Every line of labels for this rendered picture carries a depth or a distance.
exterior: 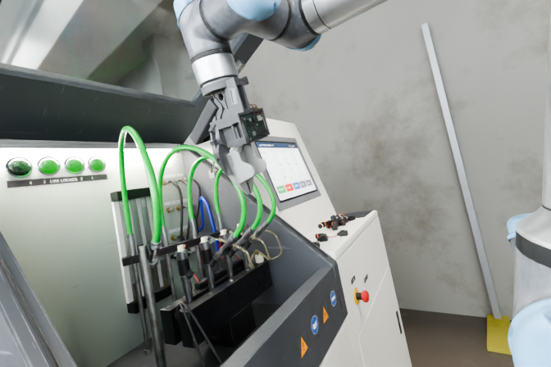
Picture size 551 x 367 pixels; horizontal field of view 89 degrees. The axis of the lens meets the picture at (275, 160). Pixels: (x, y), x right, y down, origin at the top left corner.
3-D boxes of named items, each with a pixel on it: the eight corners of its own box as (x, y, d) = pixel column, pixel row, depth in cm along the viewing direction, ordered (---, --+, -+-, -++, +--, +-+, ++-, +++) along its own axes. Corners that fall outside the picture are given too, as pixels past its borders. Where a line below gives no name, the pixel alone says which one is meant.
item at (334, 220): (342, 231, 113) (339, 217, 114) (317, 233, 118) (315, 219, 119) (356, 219, 133) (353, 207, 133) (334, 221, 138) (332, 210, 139)
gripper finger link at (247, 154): (267, 191, 52) (252, 143, 51) (244, 193, 56) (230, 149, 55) (277, 185, 55) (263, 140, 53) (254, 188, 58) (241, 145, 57)
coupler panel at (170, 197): (175, 253, 97) (161, 165, 99) (168, 254, 99) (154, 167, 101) (202, 242, 108) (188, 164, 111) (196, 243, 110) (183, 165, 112)
